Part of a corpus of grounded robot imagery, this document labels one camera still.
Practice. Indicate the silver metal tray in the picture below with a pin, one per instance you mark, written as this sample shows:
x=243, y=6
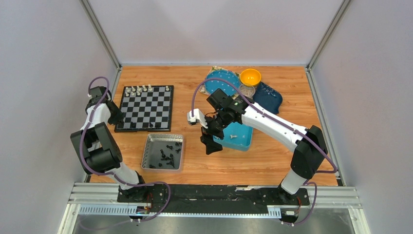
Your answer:
x=155, y=146

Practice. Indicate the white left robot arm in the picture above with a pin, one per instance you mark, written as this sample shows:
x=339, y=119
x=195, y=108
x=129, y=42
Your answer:
x=100, y=151

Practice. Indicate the yellow bowl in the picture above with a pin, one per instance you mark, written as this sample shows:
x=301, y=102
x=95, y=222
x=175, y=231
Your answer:
x=250, y=77

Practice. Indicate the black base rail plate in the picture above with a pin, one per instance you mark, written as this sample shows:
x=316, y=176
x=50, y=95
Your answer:
x=214, y=199

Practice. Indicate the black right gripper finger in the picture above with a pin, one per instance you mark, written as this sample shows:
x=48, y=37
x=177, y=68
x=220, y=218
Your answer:
x=212, y=146
x=204, y=135

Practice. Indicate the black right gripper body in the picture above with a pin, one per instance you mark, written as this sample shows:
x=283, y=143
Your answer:
x=215, y=125

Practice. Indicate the clear glass cup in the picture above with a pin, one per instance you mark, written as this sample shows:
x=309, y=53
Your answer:
x=247, y=91

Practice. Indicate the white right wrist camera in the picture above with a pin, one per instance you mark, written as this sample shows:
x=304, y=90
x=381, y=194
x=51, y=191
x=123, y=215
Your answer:
x=196, y=117

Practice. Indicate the blue plastic bin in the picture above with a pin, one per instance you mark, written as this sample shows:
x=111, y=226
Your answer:
x=242, y=142

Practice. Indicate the floral rectangular tray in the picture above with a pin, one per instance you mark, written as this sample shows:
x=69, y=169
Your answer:
x=213, y=80

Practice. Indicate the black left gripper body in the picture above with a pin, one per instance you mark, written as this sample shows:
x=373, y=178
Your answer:
x=117, y=115

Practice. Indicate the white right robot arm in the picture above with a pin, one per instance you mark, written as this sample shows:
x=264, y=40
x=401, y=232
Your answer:
x=307, y=144

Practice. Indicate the dark blue leaf plate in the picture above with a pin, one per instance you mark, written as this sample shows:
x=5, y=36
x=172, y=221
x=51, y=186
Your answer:
x=268, y=98

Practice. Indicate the light blue dotted plate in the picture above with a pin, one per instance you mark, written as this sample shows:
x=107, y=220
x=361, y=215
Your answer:
x=222, y=82

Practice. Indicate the black and white chessboard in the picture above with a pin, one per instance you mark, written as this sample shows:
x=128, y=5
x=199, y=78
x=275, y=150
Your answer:
x=151, y=106

